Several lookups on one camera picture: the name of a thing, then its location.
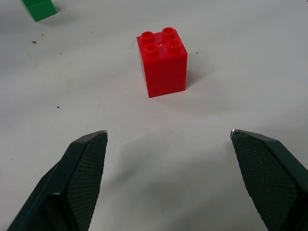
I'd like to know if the red toy brick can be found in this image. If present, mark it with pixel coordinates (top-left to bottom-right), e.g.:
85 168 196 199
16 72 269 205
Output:
137 27 188 99

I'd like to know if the green toy brick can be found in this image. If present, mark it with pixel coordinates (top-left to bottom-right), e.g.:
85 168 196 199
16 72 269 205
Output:
19 0 58 23

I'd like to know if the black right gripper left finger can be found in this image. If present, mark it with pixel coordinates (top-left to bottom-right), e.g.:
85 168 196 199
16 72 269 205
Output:
6 130 108 231

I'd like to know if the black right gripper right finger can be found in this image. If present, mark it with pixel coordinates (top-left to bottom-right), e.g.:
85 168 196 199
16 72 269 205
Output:
230 128 308 231

